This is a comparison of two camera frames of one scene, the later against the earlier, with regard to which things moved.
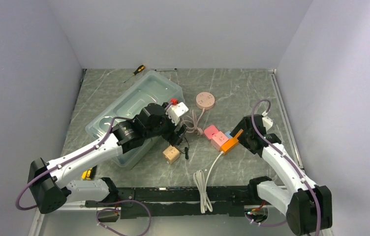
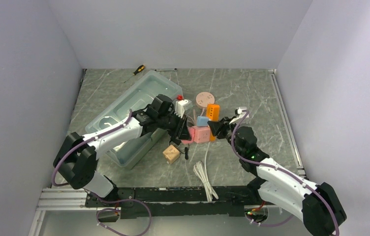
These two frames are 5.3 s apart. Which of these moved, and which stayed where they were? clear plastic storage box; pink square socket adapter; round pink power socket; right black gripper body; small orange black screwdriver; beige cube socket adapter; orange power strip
Moved: right black gripper body; pink square socket adapter; orange power strip
Stayed: small orange black screwdriver; beige cube socket adapter; clear plastic storage box; round pink power socket
